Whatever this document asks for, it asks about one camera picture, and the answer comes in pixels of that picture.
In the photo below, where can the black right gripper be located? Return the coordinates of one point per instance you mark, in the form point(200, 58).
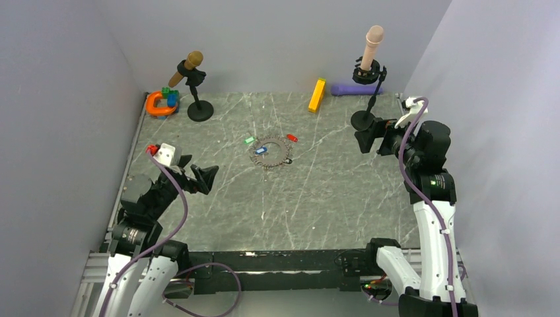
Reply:
point(366, 138)

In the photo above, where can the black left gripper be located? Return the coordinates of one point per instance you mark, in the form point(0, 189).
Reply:
point(204, 176)

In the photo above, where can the key with blue tag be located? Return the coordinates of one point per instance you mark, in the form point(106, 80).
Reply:
point(261, 151)

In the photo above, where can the metal disc with keyrings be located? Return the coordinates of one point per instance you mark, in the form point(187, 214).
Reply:
point(279, 149)

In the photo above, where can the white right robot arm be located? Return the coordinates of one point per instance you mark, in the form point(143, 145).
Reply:
point(438, 289)

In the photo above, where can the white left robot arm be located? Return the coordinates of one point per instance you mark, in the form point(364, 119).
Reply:
point(141, 263)

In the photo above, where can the purple cylinder toy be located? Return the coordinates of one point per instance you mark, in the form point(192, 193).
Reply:
point(346, 90)

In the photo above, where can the black left microphone stand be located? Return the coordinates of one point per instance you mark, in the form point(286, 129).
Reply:
point(199, 110)

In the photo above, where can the green key tag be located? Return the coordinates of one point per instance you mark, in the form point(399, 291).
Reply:
point(249, 140)

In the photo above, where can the yellow toy block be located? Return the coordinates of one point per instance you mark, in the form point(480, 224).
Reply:
point(317, 95)

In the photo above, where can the colourful toy block stack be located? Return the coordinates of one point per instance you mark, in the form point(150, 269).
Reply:
point(170, 96)

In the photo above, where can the red key tag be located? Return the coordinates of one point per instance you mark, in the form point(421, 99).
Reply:
point(292, 138)

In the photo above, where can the beige microphone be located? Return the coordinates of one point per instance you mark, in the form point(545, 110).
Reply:
point(374, 37)

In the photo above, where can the brown microphone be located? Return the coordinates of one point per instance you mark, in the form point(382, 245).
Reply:
point(187, 69)

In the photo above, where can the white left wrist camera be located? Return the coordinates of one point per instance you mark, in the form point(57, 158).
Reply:
point(165, 154)

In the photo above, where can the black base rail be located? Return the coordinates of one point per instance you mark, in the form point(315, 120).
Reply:
point(276, 270)

